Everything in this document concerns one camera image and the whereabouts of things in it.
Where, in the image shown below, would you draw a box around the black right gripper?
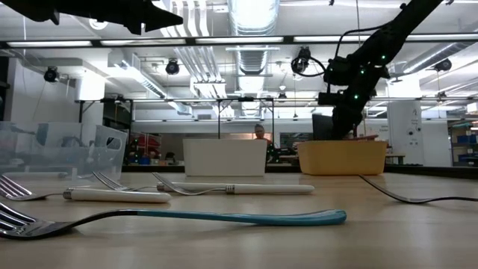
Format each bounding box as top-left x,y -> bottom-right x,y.
317,63 -> 389,141

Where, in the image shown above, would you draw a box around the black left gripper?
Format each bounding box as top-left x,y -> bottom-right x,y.
93,0 -> 184,35

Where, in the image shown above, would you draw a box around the black computer monitor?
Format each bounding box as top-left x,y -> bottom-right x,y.
311,114 -> 334,142

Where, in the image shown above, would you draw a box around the yellow plastic bin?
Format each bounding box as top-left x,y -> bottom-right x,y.
297,140 -> 388,176

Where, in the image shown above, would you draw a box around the clear plastic bin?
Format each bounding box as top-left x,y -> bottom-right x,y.
0,121 -> 128,181

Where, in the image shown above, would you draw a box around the red storage crates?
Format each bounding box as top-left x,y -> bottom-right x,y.
128,132 -> 164,166

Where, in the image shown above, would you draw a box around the black ceiling spotlight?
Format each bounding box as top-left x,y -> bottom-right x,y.
165,58 -> 181,76
434,58 -> 453,72
291,46 -> 313,75
43,66 -> 60,83

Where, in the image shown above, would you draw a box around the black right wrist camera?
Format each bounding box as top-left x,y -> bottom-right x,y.
323,55 -> 353,86

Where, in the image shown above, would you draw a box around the white plastic bin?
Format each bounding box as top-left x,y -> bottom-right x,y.
182,138 -> 268,177

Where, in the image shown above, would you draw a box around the white air duct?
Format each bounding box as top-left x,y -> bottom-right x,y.
106,48 -> 193,117

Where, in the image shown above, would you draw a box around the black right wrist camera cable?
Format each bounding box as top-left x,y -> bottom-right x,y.
292,22 -> 391,78

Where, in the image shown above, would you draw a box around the white round column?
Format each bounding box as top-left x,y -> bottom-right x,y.
386,99 -> 425,167

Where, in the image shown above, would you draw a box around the black overhead rig bar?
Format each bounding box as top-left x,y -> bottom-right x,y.
0,34 -> 478,49

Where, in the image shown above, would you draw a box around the shelf with blue bins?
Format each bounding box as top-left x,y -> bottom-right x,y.
447,119 -> 478,167

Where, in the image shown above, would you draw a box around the black background station frame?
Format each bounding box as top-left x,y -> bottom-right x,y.
74,96 -> 277,141

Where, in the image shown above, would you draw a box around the person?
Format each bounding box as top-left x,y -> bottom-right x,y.
253,123 -> 274,146

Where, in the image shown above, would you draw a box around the black aluminium table frame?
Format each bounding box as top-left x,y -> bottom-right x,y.
121,164 -> 478,179

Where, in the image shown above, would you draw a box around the teal-handled fork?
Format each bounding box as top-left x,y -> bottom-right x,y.
359,174 -> 478,205
0,203 -> 347,241

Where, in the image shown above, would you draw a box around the white-handled fork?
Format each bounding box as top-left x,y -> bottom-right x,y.
0,174 -> 173,205
92,170 -> 240,192
152,171 -> 317,197

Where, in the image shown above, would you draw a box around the silver ventilation duct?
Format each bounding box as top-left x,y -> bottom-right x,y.
227,0 -> 281,117
401,40 -> 478,75

